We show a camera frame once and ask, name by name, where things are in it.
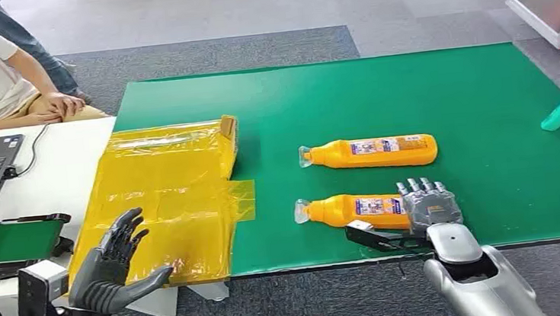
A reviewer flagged yellow tape-wrapped cardboard box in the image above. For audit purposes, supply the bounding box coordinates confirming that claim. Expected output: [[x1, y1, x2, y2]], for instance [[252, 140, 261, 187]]
[[54, 112, 264, 296]]

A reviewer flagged standing person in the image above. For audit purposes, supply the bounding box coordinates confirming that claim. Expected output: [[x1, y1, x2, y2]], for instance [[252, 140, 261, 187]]
[[0, 0, 92, 112]]

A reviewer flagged green table mat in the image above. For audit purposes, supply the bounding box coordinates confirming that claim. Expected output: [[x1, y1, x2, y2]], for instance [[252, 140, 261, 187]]
[[109, 38, 560, 287]]

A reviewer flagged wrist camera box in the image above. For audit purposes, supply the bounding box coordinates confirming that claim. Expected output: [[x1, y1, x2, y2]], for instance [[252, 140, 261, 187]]
[[344, 213, 436, 261], [14, 258, 75, 316]]

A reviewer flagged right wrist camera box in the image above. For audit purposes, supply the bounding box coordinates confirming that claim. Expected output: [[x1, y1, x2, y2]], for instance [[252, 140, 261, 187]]
[[344, 213, 436, 261]]

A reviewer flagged orange bottle with clear cap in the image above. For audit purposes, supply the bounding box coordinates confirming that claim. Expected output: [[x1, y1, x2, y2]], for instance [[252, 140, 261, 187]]
[[292, 188, 411, 239], [297, 131, 440, 177]]

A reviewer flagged white table foot bracket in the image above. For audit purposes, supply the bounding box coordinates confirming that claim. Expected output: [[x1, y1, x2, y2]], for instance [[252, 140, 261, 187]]
[[186, 280, 232, 306]]

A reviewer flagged small green belt conveyor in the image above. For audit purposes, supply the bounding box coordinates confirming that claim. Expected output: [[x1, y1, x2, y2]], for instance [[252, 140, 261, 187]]
[[0, 212, 78, 282]]

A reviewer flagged black laptop cable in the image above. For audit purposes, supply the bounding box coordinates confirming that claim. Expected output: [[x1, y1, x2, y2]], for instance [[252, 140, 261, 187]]
[[0, 123, 55, 180]]

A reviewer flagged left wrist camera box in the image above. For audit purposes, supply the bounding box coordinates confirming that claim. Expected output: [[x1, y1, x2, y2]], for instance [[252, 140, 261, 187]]
[[14, 258, 75, 316]]

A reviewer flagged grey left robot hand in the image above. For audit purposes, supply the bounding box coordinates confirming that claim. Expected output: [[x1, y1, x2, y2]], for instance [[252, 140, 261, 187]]
[[61, 204, 178, 316]]

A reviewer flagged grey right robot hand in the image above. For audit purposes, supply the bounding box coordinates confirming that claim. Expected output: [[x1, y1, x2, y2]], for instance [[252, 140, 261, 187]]
[[395, 174, 466, 239]]

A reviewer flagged white table side panel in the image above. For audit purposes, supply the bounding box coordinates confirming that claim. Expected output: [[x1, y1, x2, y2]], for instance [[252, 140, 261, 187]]
[[124, 286, 182, 316]]

